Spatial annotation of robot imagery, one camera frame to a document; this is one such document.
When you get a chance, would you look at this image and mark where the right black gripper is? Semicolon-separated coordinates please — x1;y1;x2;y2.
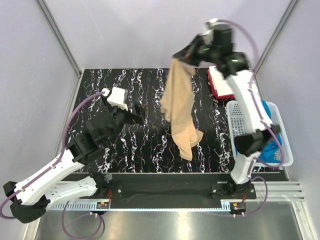
171;34;218;69

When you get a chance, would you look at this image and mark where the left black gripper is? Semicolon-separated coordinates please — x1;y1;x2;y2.
102;96;147;147

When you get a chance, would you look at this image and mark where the beige t shirt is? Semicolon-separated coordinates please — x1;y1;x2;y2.
160;58;204;161

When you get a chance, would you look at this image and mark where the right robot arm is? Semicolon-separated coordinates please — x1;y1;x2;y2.
173;18;281;199

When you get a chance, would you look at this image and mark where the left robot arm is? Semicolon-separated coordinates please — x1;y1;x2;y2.
3;103;147;224

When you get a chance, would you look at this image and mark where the folded red t shirt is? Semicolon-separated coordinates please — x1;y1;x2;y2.
207;67;235;100

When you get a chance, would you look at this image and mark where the folded white t shirt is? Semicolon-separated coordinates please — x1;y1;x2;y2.
208;66;234;99

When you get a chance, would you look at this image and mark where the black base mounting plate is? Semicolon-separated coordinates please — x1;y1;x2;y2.
59;172;257;210

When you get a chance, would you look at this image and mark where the white plastic laundry basket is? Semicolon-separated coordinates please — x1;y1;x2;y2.
226;100;294;167

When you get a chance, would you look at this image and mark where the blue t shirt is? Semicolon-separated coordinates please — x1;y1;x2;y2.
258;99;283;163

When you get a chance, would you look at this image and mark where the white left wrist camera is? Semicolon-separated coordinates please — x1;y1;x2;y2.
101;87;128;111

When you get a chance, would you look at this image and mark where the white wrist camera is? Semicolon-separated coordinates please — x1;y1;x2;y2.
204;18;219;32
101;87;128;111

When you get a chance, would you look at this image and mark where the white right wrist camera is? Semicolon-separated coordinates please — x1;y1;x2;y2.
204;18;219;32

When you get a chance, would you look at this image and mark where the right aluminium frame post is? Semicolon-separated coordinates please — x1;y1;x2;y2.
255;0;300;74

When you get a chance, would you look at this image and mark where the aluminium frame post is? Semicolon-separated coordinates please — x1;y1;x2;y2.
36;0;82;77
255;0;300;74

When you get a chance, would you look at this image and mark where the grey slotted cable duct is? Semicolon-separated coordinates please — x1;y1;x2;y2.
49;200;111;211

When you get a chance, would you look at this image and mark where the left aluminium frame post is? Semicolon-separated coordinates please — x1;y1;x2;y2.
36;0;82;77

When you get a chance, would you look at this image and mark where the aluminium rail profile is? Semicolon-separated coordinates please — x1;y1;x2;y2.
253;181;305;202

